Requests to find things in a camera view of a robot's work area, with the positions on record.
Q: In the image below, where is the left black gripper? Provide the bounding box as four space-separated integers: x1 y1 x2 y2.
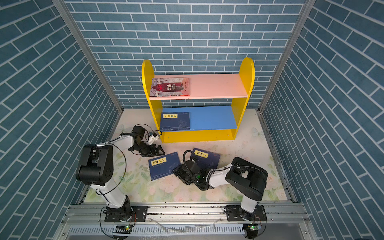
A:
132 142 166 157

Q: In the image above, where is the navy book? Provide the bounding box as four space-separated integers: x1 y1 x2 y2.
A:
149 152 181 181
160 112 191 132
191 148 221 169

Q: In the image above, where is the pink red cover book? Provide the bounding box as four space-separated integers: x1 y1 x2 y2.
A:
150 78 190 97

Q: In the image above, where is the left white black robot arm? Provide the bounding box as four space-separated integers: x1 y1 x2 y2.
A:
75 133 165 222

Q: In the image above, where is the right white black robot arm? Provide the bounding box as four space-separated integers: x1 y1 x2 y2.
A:
173 157 268 222

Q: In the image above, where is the yellow pink blue bookshelf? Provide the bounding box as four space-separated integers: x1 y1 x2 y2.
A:
142 58 256 143

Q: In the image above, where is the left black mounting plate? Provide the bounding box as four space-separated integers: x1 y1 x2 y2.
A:
103 206 148 223

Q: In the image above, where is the black mounting plate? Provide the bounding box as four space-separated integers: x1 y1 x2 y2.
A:
224 205 267 222
103 206 148 223

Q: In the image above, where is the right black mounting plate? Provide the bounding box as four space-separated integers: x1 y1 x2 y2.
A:
224 205 267 222

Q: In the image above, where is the left green circuit board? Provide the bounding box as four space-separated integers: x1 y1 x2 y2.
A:
113 226 133 235

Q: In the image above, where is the green circuit board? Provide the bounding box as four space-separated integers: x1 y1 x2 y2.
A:
113 226 133 235
243 224 262 240

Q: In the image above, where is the right green circuit board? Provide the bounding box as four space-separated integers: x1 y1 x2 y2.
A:
243 224 262 240

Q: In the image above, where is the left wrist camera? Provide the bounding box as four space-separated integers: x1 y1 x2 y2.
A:
146 132 160 146

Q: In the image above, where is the white slotted cable duct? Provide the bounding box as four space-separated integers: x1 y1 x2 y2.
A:
69 224 244 237

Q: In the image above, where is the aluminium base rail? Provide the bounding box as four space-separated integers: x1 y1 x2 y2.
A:
54 202 317 240

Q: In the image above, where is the left aluminium corner post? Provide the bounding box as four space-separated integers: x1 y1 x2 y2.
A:
52 0 124 114

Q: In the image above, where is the aluminium corner post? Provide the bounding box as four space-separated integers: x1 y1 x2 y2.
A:
259 0 316 113
52 0 124 114

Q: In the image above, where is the right aluminium corner post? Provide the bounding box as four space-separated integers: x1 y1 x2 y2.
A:
259 0 316 113

